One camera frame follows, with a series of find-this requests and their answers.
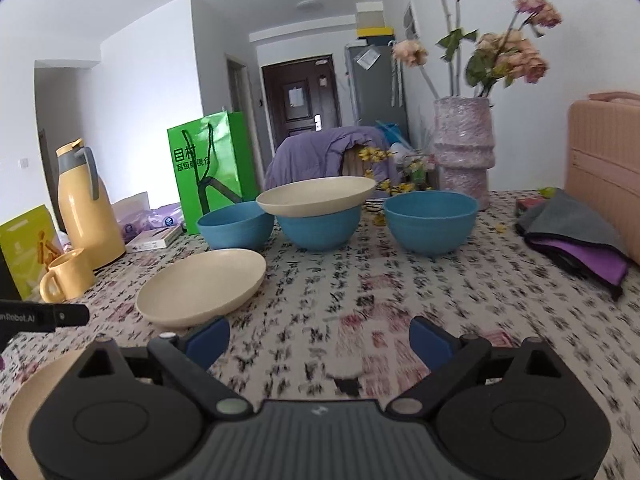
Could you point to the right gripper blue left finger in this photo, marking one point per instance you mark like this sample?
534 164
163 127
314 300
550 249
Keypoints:
185 361

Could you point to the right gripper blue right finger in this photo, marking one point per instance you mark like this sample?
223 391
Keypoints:
453 363

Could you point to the cream plate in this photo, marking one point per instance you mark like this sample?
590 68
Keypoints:
194 290
15 447
316 197

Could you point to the blue bowl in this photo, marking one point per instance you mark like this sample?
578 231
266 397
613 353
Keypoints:
321 233
243 225
431 223

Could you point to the yellow mug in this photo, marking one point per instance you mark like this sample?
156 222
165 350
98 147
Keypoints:
69 277

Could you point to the yellow-green snack box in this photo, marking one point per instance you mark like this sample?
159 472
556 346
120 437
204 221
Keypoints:
29 244

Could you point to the yellow thermos jug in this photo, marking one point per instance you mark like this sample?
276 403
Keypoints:
86 210

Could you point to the calligraphy print tablecloth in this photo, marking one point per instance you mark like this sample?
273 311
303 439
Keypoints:
335 325

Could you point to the white book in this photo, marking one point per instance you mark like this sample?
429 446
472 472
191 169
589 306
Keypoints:
155 239

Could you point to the red small box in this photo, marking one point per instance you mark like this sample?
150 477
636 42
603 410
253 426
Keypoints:
523 205

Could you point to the grey cloth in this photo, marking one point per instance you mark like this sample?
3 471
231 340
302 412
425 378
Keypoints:
564 217

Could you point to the purple cloth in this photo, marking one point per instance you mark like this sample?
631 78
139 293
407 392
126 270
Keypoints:
604 266

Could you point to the green paper bag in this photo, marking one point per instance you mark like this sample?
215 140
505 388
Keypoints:
213 163

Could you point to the purple ribbed vase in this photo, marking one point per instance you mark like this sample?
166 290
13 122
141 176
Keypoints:
463 144

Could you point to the wooden chair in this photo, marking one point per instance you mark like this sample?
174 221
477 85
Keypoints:
357 164

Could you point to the yellow flower branch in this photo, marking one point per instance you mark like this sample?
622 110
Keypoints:
395 174

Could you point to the purple jacket on chair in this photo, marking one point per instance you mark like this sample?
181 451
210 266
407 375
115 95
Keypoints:
318 154

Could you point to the pink hard case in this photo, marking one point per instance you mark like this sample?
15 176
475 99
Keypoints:
603 160

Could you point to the dark brown door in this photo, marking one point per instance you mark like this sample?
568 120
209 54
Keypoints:
301 97

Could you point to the grey refrigerator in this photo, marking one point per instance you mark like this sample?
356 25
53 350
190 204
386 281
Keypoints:
373 89

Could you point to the yellow box on fridge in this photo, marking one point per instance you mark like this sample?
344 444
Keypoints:
370 21

